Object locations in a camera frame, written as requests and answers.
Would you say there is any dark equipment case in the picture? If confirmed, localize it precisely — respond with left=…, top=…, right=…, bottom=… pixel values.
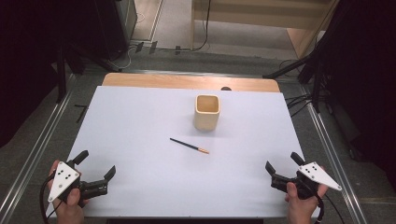
left=92, top=0, right=138, bottom=62

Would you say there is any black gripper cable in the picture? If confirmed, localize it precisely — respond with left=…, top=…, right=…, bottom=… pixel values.
left=39, top=172, right=64, bottom=224
left=303, top=181, right=346, bottom=224

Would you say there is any light wooden cabinet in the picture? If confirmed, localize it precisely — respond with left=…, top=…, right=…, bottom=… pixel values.
left=190, top=0, right=340, bottom=60

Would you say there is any white table cover sheet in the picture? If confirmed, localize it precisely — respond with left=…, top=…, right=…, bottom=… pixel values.
left=46, top=85, right=322, bottom=219

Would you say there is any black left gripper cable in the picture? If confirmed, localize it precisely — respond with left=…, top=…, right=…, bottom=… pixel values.
left=39, top=172, right=64, bottom=224

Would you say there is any person's left hand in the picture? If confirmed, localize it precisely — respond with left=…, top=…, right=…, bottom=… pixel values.
left=48, top=160, right=90, bottom=224

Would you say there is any black pencil with wooden tip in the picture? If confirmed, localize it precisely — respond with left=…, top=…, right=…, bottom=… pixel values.
left=169, top=137, right=210, bottom=155

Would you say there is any black hanging cable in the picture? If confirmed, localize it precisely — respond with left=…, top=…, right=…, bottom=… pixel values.
left=191, top=0, right=213, bottom=52

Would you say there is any aluminium floor rail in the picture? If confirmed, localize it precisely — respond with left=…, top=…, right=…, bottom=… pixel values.
left=0, top=73, right=78, bottom=220
left=298, top=83, right=370, bottom=224

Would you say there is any black metal stand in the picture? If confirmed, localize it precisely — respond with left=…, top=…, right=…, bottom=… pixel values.
left=262, top=36, right=331, bottom=115

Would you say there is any person's right hand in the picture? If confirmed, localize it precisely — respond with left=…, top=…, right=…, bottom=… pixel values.
left=284, top=166, right=330, bottom=224

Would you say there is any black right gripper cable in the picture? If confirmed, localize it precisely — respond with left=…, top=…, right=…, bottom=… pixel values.
left=303, top=181, right=346, bottom=224

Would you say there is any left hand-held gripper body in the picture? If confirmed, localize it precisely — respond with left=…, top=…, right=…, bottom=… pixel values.
left=47, top=160, right=109, bottom=209

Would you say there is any white floor cable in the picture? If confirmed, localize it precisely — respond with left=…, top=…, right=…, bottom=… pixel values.
left=110, top=45, right=139, bottom=71

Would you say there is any wooden table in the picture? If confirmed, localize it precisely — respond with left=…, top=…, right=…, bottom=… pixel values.
left=102, top=72, right=281, bottom=93

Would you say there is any square wooden pen holder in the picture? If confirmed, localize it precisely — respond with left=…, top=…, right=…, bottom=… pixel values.
left=193, top=94, right=221, bottom=132

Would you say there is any bundle of black floor cables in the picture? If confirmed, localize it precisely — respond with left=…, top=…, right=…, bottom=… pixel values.
left=278, top=59, right=331, bottom=119

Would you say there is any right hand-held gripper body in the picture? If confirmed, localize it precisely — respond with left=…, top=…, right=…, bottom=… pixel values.
left=270, top=161, right=343, bottom=201

